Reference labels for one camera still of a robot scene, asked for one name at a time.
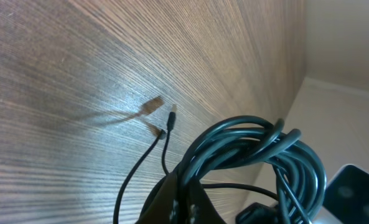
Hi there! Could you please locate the thick black USB cable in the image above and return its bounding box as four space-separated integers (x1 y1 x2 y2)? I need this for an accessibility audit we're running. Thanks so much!
140 115 327 224

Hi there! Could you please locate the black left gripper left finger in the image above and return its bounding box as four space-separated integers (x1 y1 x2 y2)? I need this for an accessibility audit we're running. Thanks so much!
136 173 180 224

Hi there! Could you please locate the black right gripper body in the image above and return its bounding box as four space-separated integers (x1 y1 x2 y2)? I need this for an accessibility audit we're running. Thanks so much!
235 164 369 224

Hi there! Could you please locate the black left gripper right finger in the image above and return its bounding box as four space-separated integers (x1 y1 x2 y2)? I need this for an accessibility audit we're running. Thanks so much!
189 180 225 224

